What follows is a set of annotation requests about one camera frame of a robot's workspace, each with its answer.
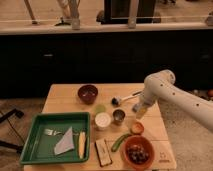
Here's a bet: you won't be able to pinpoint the black stand legs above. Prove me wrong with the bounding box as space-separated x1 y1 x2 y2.
0 107 25 155

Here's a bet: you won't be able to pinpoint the grey cloth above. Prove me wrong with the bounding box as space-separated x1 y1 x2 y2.
54 128 75 155

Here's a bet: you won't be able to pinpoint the green pepper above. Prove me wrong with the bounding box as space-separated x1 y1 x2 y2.
111 133 131 152

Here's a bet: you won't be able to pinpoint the black white dish brush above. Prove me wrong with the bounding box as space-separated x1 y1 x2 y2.
111 91 141 106

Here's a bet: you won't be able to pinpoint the light green lid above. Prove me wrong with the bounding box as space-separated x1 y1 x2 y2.
94 104 106 114

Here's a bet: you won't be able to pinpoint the white cup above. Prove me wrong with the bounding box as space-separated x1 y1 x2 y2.
95 112 111 130

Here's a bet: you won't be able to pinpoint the blue sponge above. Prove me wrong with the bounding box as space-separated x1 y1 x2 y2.
132 104 140 113

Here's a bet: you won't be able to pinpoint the dark red bowl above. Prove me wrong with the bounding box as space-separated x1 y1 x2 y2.
78 84 98 105

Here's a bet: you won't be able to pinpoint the orange bowl with dark fruit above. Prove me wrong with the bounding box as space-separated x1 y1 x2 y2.
122 135 154 171

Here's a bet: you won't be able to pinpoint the small metal cup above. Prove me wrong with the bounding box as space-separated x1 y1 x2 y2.
113 109 125 125

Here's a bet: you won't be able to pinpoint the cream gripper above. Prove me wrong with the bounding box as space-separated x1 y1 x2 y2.
136 104 148 119

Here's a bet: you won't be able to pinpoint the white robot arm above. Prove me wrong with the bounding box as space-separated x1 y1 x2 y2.
137 70 213 132

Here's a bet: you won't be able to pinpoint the green plastic tray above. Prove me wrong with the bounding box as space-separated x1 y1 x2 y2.
20 112 90 165

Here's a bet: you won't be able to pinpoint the dark low cabinet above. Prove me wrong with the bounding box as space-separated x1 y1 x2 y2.
0 30 213 98

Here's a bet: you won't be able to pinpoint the yellow corn cob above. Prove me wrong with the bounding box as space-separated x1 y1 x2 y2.
78 132 86 159

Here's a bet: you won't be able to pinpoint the red apple piece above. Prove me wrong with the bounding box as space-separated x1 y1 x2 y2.
131 122 144 135

